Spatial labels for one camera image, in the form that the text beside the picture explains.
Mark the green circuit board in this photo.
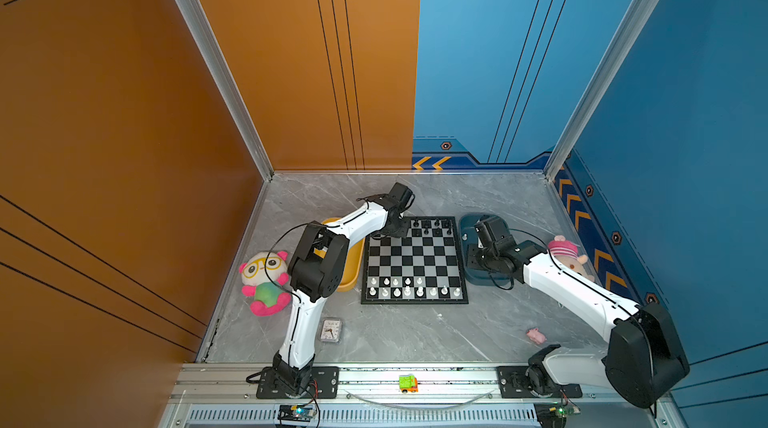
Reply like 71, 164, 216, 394
534, 404, 581, 428
277, 404, 317, 427

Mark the yellow plastic tray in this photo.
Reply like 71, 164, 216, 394
335, 239, 366, 293

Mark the black white chessboard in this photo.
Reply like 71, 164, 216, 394
361, 216, 469, 305

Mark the pink plush pig toy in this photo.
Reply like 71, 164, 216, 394
547, 235, 593, 280

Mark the aluminium front rail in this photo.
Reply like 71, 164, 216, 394
169, 362, 625, 405

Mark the small clear alarm clock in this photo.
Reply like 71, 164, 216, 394
319, 318, 343, 343

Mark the left green circuit board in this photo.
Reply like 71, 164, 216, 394
277, 404, 317, 427

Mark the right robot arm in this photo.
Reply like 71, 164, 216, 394
459, 213, 690, 409

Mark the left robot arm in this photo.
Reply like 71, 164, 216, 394
271, 182, 414, 396

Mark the pink green plush toy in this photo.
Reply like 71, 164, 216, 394
239, 251, 292, 317

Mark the small pink eraser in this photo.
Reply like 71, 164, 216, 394
526, 328, 547, 345

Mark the right green circuit board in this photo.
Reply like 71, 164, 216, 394
534, 404, 581, 428

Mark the green orange toy car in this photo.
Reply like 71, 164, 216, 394
398, 375, 418, 393

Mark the dark teal plastic tray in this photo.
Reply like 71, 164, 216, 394
459, 213, 516, 290

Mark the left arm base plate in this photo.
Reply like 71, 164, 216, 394
256, 366, 339, 400

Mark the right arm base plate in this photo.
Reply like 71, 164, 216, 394
496, 366, 583, 399

